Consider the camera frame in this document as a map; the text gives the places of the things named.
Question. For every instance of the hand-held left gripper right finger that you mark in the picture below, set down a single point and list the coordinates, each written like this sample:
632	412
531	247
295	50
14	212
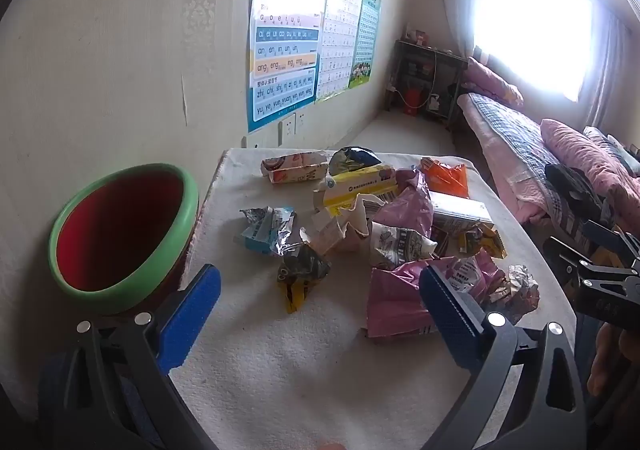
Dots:
450	320

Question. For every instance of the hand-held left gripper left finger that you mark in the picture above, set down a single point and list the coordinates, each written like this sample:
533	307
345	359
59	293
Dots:
190	315

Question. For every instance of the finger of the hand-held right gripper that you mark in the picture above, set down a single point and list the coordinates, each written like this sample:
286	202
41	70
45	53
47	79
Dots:
570	260
607	234

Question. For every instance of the red bin with green rim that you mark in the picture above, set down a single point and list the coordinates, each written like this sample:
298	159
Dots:
115	230

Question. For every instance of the magenta plastic wrapper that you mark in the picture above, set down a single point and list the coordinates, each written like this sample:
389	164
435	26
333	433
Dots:
407	212

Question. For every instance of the yellow and silver foil wrapper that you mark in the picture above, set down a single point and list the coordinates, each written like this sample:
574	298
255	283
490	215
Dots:
300	275

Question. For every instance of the person's right hand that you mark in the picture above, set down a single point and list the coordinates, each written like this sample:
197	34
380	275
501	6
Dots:
612	360

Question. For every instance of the person's left hand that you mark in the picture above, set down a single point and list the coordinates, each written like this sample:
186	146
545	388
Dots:
330	446

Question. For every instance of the black cloth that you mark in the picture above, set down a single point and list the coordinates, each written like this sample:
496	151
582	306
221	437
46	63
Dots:
575	190

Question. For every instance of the crumpled brown silver wrapper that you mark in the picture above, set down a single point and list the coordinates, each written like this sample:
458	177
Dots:
520	290

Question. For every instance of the pink snack bag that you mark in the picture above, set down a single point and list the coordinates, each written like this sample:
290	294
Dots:
395	300

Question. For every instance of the small yellow snack wrapper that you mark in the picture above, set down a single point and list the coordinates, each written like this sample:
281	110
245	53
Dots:
487	242

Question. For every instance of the pink floral pillow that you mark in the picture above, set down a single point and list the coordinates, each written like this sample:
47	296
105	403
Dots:
585	150

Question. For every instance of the grey patterned pillow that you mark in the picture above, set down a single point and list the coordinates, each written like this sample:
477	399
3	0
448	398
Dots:
607	145

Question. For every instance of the printed paper cup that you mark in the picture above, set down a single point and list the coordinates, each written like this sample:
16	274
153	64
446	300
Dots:
400	245

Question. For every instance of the white and brown carton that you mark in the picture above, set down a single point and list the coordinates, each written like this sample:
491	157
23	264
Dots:
457	215

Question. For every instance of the white table cloth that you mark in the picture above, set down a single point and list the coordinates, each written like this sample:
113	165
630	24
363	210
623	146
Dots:
280	370

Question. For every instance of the blue and white crumpled wrapper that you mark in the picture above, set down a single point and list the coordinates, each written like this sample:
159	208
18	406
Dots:
260	230

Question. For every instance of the bed with checked sheet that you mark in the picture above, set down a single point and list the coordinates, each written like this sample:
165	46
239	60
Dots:
510	140

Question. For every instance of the crumpled beige paper cup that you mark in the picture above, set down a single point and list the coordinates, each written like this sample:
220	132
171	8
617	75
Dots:
340	230

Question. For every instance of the orange wrapper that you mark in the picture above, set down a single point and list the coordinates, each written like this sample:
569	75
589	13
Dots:
450	178

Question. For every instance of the yellow and white box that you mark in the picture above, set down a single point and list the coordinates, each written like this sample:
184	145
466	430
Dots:
360	190

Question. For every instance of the pink and white flattened carton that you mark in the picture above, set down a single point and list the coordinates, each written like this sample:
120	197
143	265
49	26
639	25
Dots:
290	168

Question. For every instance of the dark blue foil bag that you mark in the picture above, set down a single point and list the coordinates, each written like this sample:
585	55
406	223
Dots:
350	159

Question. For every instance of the pink folded quilt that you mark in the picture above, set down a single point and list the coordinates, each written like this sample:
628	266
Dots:
492	80

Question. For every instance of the red container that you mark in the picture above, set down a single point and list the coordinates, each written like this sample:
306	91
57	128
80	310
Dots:
413	100

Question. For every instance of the bright window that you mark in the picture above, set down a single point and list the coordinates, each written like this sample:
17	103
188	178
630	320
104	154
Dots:
535	20

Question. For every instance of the dark shelf unit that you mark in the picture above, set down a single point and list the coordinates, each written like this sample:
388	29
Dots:
400	60

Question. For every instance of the white wall socket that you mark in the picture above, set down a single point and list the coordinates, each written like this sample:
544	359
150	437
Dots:
302	123
286	133

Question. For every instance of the blue letter wall poster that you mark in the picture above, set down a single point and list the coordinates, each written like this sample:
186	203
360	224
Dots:
285	30

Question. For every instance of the white chart wall poster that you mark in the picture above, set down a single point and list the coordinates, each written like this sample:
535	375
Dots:
340	40

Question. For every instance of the green chart wall poster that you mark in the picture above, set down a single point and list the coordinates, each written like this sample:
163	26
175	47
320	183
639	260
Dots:
367	30

